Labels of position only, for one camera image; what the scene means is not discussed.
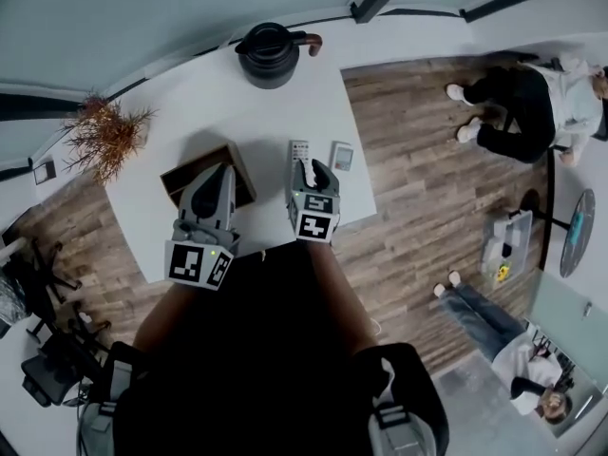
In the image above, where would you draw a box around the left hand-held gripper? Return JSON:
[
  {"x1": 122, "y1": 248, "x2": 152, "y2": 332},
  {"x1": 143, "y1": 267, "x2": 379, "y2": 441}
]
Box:
[{"x1": 164, "y1": 161, "x2": 241, "y2": 294}]

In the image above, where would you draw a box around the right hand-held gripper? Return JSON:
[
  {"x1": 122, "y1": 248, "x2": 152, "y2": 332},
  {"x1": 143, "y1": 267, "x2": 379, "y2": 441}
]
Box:
[{"x1": 284, "y1": 158, "x2": 342, "y2": 245}]

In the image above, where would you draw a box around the white remote control with buttons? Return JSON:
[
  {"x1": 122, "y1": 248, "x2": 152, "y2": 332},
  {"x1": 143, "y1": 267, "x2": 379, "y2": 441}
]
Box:
[{"x1": 289, "y1": 139, "x2": 313, "y2": 163}]

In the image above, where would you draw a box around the brown wooden container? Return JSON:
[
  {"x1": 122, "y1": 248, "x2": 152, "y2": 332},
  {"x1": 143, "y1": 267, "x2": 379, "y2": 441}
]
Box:
[{"x1": 160, "y1": 142, "x2": 258, "y2": 209}]

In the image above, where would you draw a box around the person's right forearm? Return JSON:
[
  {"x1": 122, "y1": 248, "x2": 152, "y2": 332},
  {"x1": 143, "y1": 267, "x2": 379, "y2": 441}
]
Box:
[{"x1": 303, "y1": 240, "x2": 379, "y2": 356}]

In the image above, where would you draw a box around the person's left forearm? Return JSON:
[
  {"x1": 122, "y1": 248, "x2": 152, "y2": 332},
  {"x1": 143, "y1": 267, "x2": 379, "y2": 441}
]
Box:
[{"x1": 131, "y1": 277, "x2": 218, "y2": 353}]

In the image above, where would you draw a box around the white remote with display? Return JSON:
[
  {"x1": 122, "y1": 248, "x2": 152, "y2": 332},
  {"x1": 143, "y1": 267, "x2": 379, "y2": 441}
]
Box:
[{"x1": 330, "y1": 141, "x2": 355, "y2": 172}]

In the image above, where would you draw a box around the dried orange plant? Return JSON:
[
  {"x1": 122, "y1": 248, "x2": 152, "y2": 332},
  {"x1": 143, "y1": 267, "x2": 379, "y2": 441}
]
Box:
[{"x1": 60, "y1": 90, "x2": 159, "y2": 185}]

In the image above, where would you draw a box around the person's black clothing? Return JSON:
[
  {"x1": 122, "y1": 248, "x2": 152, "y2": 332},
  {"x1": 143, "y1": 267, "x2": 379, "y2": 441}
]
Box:
[{"x1": 112, "y1": 242, "x2": 381, "y2": 456}]

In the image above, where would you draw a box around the black office chair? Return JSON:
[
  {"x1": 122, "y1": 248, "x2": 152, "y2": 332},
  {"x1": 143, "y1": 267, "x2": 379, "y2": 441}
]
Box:
[{"x1": 19, "y1": 235, "x2": 116, "y2": 409}]

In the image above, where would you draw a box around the clear plastic storage bin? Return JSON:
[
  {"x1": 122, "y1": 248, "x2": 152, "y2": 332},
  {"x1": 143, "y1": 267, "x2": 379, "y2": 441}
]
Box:
[{"x1": 478, "y1": 208, "x2": 534, "y2": 285}]

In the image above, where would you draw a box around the round glass side table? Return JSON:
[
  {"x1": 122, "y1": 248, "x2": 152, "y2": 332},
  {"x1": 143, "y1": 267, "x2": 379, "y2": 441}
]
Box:
[{"x1": 559, "y1": 187, "x2": 598, "y2": 280}]

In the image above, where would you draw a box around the frosted glass desk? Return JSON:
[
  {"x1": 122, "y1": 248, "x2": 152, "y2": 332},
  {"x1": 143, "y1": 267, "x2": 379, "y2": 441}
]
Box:
[{"x1": 524, "y1": 272, "x2": 608, "y2": 439}]

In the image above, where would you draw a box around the black kettle with brown handle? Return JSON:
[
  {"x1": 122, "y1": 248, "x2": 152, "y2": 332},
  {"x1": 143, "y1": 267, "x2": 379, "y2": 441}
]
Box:
[{"x1": 234, "y1": 21, "x2": 324, "y2": 90}]

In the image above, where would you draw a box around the small dark picture frame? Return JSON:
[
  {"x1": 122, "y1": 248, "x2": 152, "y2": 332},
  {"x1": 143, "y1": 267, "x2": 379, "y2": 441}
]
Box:
[{"x1": 32, "y1": 159, "x2": 58, "y2": 187}]

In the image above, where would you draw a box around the grey left shoulder strap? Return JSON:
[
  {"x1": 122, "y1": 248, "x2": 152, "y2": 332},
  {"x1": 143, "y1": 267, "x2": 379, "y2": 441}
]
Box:
[{"x1": 76, "y1": 341, "x2": 149, "y2": 456}]

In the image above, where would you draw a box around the grey shoulder strap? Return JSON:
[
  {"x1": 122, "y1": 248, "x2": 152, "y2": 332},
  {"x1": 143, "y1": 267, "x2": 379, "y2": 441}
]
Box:
[
  {"x1": 351, "y1": 342, "x2": 450, "y2": 456},
  {"x1": 76, "y1": 341, "x2": 149, "y2": 456}
]

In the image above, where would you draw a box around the grey right shoulder strap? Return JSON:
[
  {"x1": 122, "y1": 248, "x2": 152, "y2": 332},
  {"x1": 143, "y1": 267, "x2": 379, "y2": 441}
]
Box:
[{"x1": 351, "y1": 342, "x2": 450, "y2": 456}]

